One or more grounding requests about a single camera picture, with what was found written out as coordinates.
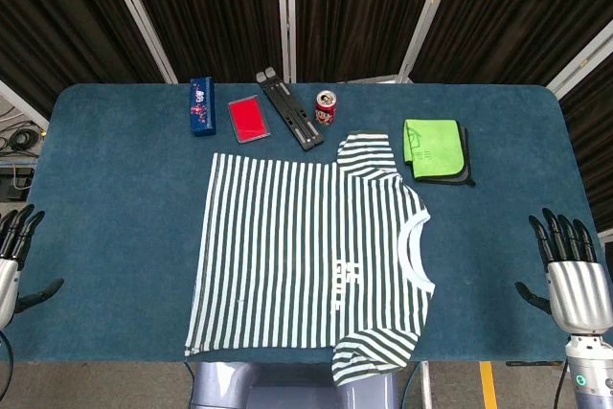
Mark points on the red cartoon drink can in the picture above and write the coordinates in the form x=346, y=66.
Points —
x=326, y=109

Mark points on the dark pleated partition panel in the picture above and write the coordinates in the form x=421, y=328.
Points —
x=57, y=21
x=598, y=107
x=507, y=16
x=359, y=11
x=206, y=11

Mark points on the white table leg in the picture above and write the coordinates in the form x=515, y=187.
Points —
x=426, y=385

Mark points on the blue patterned rectangular box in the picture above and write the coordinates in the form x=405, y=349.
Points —
x=202, y=106

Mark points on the black folding laptop stand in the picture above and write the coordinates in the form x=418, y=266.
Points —
x=289, y=112

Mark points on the green microfibre cloth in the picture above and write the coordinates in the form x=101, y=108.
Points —
x=433, y=148

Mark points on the teal felt table cover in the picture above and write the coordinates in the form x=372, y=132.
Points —
x=120, y=198

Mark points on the green white striped t-shirt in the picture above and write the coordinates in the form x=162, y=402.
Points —
x=297, y=246

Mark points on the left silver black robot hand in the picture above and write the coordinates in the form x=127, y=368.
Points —
x=9, y=284

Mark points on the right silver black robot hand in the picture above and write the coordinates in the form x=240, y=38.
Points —
x=574, y=294

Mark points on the grey-purple robot torso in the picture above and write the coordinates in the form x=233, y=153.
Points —
x=287, y=387

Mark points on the red ink pad case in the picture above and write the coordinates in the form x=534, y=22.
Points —
x=249, y=119

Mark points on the green folded cloth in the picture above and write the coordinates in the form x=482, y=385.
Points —
x=467, y=173

